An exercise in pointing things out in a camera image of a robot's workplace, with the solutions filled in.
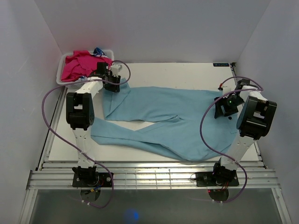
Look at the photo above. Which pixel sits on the aluminium rail frame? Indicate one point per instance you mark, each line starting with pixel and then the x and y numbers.
pixel 149 175

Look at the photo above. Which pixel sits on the pink garment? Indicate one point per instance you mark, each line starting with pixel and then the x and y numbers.
pixel 81 64

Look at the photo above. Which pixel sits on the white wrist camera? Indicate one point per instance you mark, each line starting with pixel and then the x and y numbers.
pixel 115 69
pixel 224 91

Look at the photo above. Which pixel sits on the dark table label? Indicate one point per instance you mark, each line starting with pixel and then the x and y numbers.
pixel 221 64

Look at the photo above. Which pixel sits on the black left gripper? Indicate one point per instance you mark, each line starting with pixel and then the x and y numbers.
pixel 115 87

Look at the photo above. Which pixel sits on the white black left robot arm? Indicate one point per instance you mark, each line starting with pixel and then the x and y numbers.
pixel 80 116

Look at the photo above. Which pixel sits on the blue white patterned garment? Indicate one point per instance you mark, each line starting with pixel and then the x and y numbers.
pixel 97 52

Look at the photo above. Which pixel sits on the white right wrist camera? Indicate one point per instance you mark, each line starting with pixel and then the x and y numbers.
pixel 224 91

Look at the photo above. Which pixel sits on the light blue trousers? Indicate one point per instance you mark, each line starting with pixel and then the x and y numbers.
pixel 174 123

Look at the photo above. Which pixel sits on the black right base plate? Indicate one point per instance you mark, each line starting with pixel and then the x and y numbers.
pixel 205 179

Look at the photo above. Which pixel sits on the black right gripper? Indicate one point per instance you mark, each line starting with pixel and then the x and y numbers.
pixel 218 111

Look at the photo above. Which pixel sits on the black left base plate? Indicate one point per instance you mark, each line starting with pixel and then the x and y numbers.
pixel 105 180

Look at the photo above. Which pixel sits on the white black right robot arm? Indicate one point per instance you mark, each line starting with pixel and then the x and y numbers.
pixel 254 122

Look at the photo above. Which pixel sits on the white plastic laundry basket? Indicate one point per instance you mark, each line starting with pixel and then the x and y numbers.
pixel 76 84

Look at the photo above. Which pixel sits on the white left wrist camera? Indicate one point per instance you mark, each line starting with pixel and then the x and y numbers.
pixel 115 69

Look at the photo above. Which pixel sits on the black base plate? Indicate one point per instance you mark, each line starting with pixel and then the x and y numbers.
pixel 105 180
pixel 205 179

